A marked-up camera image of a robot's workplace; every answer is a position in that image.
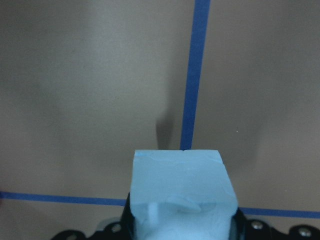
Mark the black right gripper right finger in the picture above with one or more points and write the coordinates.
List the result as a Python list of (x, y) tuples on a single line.
[(242, 228)]

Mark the light blue foam block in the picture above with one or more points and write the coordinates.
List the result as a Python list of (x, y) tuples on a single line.
[(181, 195)]

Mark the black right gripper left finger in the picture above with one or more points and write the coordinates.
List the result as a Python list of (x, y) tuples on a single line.
[(122, 229)]

